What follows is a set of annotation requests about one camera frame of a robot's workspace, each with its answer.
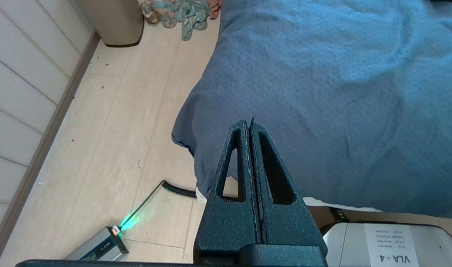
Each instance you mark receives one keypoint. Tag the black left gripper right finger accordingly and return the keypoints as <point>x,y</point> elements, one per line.
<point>285,226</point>

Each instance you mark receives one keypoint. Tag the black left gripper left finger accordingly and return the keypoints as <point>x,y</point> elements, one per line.
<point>229,226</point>

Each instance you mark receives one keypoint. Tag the silver power supply box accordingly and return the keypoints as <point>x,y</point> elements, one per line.
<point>96,246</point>

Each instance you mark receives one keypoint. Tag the patterned crumpled cloth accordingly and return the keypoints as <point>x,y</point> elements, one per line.
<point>181,13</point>

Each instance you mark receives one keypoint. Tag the brown trash bin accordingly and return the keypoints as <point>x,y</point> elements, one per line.
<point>111,18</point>

